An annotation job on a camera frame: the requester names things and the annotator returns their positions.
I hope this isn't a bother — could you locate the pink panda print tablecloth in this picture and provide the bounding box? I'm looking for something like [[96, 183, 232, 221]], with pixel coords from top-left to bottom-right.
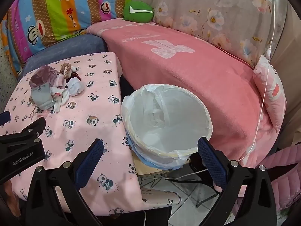
[[0, 52, 181, 217]]

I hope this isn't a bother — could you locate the white trash bin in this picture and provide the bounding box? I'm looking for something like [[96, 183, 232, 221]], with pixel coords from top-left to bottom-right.
[[121, 83, 213, 170]]

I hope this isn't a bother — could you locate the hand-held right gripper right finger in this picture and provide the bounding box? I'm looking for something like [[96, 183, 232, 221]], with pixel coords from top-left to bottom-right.
[[198, 137, 275, 226]]

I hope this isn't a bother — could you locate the grey cloth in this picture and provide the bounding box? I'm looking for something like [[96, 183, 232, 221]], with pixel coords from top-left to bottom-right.
[[30, 82, 58, 110]]

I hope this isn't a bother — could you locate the pink striped cloth strip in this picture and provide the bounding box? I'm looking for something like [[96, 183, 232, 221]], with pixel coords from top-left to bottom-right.
[[55, 75, 65, 89]]

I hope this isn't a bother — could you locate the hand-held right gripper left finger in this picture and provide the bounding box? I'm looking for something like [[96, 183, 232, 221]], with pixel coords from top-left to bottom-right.
[[25, 138, 105, 226]]

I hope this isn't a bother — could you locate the pink fleece blanket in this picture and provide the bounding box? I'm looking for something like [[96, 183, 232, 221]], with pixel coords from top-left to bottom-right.
[[86, 19, 280, 198]]

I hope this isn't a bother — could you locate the small pink pillow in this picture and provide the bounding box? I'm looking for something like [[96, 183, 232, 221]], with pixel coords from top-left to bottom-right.
[[253, 55, 287, 132]]

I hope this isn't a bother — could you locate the beige curtain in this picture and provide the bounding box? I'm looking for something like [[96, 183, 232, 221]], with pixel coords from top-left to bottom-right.
[[270, 0, 301, 146]]

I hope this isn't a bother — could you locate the thin white floor cable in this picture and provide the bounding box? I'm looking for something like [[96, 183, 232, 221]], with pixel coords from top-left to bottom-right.
[[139, 169, 207, 186]]

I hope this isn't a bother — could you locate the beige scrunchie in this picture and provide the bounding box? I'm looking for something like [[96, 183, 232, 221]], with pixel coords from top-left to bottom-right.
[[61, 62, 77, 76]]

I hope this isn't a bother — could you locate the blue-grey sofa cushion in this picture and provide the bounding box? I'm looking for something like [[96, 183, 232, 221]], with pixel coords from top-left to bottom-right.
[[17, 33, 109, 78]]

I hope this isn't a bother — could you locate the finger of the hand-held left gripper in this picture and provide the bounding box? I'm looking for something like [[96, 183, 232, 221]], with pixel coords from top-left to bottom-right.
[[0, 111, 11, 126], [0, 117, 47, 144]]

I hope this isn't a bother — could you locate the dark red scrunchie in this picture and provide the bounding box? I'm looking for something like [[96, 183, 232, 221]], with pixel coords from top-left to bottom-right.
[[66, 73, 81, 83]]

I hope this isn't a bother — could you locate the green round cushion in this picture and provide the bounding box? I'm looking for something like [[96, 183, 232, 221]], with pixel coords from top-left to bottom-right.
[[123, 0, 154, 24]]

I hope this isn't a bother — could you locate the purple cloth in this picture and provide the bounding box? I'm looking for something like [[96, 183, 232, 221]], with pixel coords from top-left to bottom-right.
[[29, 66, 59, 87]]

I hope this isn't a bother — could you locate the black metal stand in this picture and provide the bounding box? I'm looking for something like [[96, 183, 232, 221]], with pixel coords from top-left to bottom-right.
[[166, 153, 226, 208]]

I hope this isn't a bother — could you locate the striped monkey print quilt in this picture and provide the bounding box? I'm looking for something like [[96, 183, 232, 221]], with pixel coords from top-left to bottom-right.
[[0, 0, 141, 77]]

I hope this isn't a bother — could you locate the grey floral quilt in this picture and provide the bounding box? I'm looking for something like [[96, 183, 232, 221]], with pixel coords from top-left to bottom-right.
[[130, 0, 288, 69]]

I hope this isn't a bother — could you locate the pink quilted jacket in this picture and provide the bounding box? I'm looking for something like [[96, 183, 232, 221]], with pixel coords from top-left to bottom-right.
[[237, 144, 301, 215]]

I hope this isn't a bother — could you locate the white striped cloth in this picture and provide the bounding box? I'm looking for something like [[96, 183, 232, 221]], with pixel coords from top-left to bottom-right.
[[50, 87, 71, 112]]

